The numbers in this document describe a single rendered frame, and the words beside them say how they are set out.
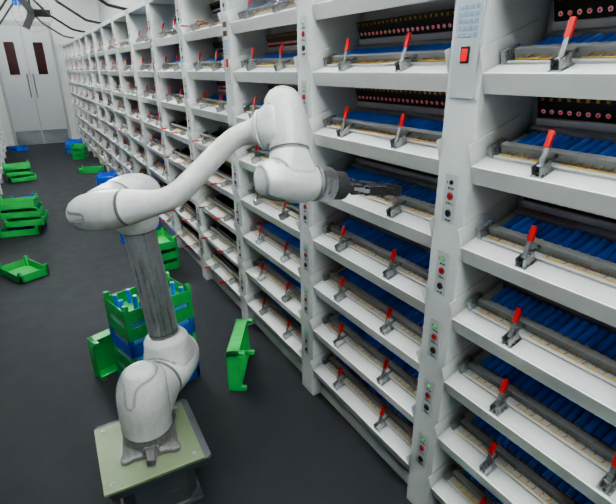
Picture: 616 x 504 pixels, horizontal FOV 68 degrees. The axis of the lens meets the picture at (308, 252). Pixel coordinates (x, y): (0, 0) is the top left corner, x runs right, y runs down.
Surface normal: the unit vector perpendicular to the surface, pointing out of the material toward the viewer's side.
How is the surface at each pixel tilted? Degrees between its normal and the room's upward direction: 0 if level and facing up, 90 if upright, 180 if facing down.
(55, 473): 0
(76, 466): 0
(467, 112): 90
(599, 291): 19
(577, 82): 109
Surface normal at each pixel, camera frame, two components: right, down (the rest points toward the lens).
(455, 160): -0.86, 0.19
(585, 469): -0.29, -0.81
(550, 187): -0.81, 0.48
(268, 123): -0.39, -0.04
